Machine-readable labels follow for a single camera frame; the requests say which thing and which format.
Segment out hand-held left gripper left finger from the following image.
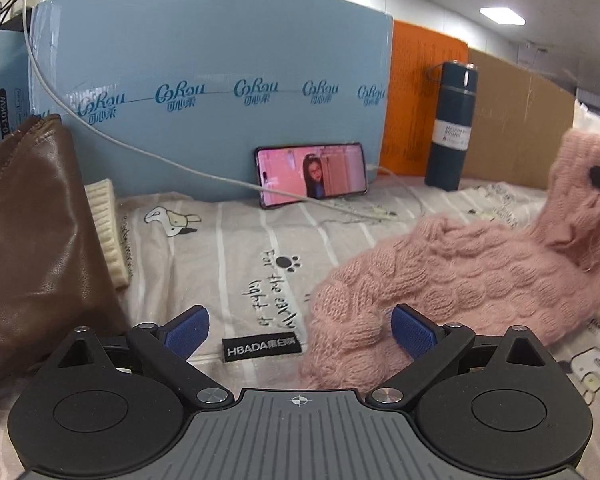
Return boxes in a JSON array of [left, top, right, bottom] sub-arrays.
[[55, 305, 232, 407]]

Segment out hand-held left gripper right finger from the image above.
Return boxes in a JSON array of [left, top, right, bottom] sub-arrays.
[[369, 304, 558, 407]]

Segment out pink knitted sweater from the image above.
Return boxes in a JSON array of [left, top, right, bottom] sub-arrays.
[[299, 129, 600, 390]]

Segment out white plastic bags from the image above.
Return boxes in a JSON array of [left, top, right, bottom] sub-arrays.
[[572, 99, 600, 138]]

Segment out black fabric label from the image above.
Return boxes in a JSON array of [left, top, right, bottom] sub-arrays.
[[221, 332, 301, 364]]

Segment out printed grey bed sheet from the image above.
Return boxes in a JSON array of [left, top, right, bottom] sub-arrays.
[[0, 179, 600, 411]]

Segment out brown cardboard panel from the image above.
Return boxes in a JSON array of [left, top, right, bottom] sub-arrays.
[[459, 47, 579, 190]]

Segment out cream knitted sweater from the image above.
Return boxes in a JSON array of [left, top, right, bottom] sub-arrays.
[[84, 179, 132, 291]]

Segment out dark blue thermos bottle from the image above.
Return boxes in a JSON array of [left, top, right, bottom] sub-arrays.
[[425, 60, 480, 192]]

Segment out brown leather garment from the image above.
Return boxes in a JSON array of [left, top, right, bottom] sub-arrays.
[[0, 114, 132, 390]]

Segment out smartphone with lit screen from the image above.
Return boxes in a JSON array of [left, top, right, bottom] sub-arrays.
[[253, 142, 369, 209]]

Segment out ceiling light panel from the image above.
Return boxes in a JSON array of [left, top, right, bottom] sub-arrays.
[[480, 6, 527, 25]]

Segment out orange cardboard sheet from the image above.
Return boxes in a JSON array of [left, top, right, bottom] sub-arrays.
[[380, 20, 469, 177]]

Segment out large light blue cardboard box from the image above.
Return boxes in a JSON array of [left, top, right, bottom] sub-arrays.
[[27, 0, 395, 202]]

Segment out small light blue cardboard box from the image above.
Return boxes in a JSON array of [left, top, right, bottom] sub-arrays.
[[0, 27, 33, 157]]

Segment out white charging cable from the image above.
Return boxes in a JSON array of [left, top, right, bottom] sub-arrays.
[[21, 0, 431, 222]]

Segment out black cable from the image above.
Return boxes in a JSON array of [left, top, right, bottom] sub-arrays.
[[0, 0, 67, 92]]

